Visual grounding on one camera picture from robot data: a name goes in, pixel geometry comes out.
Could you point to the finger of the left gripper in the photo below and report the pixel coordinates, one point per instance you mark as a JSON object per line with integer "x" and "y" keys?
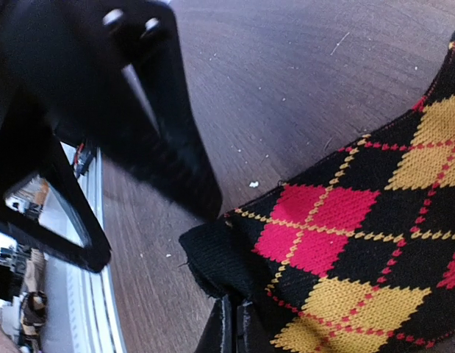
{"x": 172, "y": 157}
{"x": 32, "y": 163}

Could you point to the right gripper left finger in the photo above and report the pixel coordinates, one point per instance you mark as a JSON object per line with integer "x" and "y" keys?
{"x": 217, "y": 336}

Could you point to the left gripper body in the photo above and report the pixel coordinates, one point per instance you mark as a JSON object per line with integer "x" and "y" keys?
{"x": 62, "y": 52}

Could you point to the aluminium front rail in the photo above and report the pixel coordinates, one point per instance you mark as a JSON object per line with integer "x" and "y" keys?
{"x": 82, "y": 315}

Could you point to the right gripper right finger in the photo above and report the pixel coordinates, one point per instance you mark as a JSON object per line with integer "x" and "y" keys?
{"x": 250, "y": 334}

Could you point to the argyle black red sock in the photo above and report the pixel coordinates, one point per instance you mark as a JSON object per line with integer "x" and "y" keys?
{"x": 357, "y": 253}

